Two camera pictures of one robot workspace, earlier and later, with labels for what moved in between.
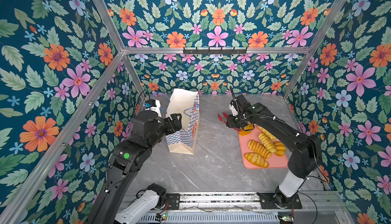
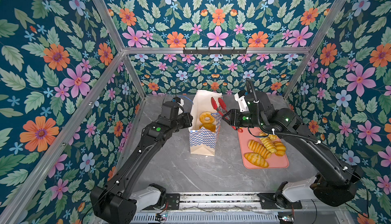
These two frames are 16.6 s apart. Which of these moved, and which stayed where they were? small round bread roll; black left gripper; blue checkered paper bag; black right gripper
Moved: blue checkered paper bag
Stayed: black left gripper; small round bread roll; black right gripper
